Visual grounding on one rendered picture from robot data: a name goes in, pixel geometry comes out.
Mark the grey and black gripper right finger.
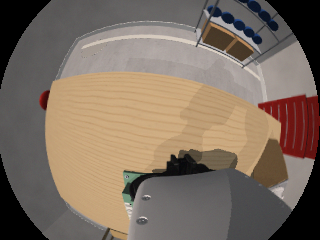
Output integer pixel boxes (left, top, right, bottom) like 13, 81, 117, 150
184, 154, 215, 175

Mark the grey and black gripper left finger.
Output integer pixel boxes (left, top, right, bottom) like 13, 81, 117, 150
133, 154, 179, 195

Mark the green slide mechanism with black handwheel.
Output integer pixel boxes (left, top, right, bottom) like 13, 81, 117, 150
122, 158, 187, 219

